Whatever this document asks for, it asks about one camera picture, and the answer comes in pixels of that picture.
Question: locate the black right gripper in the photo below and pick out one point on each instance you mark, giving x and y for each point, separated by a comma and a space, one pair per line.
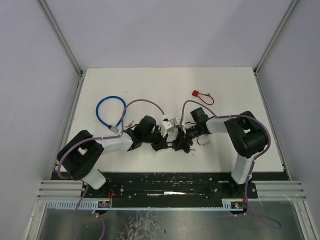
181, 141

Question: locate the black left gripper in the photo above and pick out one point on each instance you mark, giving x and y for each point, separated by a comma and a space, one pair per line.
161, 142

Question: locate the black-headed keys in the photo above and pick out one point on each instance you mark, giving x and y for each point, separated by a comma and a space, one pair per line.
190, 152

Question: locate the large brass padlock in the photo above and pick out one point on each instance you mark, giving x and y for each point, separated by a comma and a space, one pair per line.
203, 140

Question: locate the blue lock keys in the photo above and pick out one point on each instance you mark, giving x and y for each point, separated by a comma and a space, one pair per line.
130, 124

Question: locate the blue cable lock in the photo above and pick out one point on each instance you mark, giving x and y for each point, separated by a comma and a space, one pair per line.
108, 112

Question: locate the red cable padlock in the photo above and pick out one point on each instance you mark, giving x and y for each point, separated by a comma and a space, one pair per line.
202, 97

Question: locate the black padlock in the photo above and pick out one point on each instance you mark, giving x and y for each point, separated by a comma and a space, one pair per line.
171, 144

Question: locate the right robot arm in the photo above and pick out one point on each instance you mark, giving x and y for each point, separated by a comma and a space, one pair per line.
249, 137

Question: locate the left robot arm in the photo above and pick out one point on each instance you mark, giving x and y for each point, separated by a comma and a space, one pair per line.
81, 154

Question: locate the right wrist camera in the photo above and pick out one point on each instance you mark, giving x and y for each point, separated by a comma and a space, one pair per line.
178, 123

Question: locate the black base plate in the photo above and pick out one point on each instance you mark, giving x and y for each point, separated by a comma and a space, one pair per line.
171, 189

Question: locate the grey slotted cable duct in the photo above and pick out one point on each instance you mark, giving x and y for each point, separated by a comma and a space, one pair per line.
96, 205

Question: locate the aluminium frame post left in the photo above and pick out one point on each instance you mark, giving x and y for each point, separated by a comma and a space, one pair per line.
60, 36

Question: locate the aluminium frame post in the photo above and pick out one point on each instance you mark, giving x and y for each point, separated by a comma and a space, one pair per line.
276, 34
60, 36

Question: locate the aluminium frame post right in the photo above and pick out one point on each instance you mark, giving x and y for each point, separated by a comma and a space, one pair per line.
276, 34

